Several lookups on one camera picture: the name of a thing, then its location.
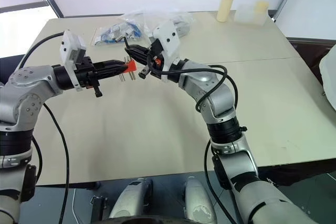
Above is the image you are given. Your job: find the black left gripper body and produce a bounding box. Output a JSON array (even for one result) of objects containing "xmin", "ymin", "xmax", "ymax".
[{"xmin": 74, "ymin": 56, "xmax": 103, "ymax": 99}]

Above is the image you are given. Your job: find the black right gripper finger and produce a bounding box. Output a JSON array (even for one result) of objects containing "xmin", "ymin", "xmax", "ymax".
[
  {"xmin": 129, "ymin": 45, "xmax": 149, "ymax": 55},
  {"xmin": 124, "ymin": 48, "xmax": 149, "ymax": 65}
]

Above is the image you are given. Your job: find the silver rounded shell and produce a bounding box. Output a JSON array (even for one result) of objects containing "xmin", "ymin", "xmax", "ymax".
[
  {"xmin": 183, "ymin": 176, "xmax": 218, "ymax": 224},
  {"xmin": 108, "ymin": 177, "xmax": 153, "ymax": 219}
]

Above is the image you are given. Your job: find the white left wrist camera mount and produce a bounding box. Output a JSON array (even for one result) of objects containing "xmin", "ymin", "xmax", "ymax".
[{"xmin": 59, "ymin": 30, "xmax": 87, "ymax": 92}]

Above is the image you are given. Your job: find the clear bag with metal parts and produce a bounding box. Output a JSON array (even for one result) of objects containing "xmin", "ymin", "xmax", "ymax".
[{"xmin": 119, "ymin": 10, "xmax": 195, "ymax": 39}]

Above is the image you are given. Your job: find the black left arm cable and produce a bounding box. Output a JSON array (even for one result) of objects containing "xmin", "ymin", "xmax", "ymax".
[{"xmin": 19, "ymin": 31, "xmax": 70, "ymax": 224}]

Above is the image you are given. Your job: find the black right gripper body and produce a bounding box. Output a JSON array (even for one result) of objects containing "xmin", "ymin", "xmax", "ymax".
[{"xmin": 138, "ymin": 38, "xmax": 166, "ymax": 79}]

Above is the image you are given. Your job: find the clear plastic container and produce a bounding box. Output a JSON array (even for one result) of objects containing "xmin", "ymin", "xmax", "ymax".
[{"xmin": 234, "ymin": 3, "xmax": 269, "ymax": 27}]

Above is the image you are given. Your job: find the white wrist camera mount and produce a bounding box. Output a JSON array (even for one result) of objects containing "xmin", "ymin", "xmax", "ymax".
[
  {"xmin": 59, "ymin": 30, "xmax": 87, "ymax": 92},
  {"xmin": 153, "ymin": 20, "xmax": 182, "ymax": 83}
]

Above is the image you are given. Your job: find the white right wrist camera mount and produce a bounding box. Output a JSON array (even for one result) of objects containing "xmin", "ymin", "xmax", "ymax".
[{"xmin": 153, "ymin": 20, "xmax": 182, "ymax": 83}]

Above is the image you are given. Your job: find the small red plastic part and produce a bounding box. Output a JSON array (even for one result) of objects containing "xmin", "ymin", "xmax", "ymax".
[{"xmin": 123, "ymin": 60, "xmax": 138, "ymax": 73}]

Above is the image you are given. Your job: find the white rounded object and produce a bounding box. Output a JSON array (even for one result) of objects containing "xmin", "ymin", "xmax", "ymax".
[{"xmin": 319, "ymin": 49, "xmax": 336, "ymax": 112}]

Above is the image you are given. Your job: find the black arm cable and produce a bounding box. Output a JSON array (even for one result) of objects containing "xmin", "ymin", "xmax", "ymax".
[
  {"xmin": 19, "ymin": 31, "xmax": 70, "ymax": 224},
  {"xmin": 146, "ymin": 50, "xmax": 244, "ymax": 224}
]

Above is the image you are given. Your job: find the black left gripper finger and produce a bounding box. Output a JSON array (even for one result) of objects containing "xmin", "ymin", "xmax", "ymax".
[
  {"xmin": 92, "ymin": 60, "xmax": 127, "ymax": 70},
  {"xmin": 95, "ymin": 67, "xmax": 130, "ymax": 79}
]

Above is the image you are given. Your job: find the clear bag with blue parts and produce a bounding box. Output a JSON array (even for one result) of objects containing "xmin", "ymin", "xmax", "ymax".
[{"xmin": 93, "ymin": 22, "xmax": 148, "ymax": 48}]

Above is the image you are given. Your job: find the tall pale yellow cylinder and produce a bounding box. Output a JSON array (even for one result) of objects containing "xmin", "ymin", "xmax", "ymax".
[{"xmin": 216, "ymin": 0, "xmax": 235, "ymax": 23}]

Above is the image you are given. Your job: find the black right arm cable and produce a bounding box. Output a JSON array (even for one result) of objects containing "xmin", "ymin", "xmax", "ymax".
[{"xmin": 146, "ymin": 50, "xmax": 244, "ymax": 224}]

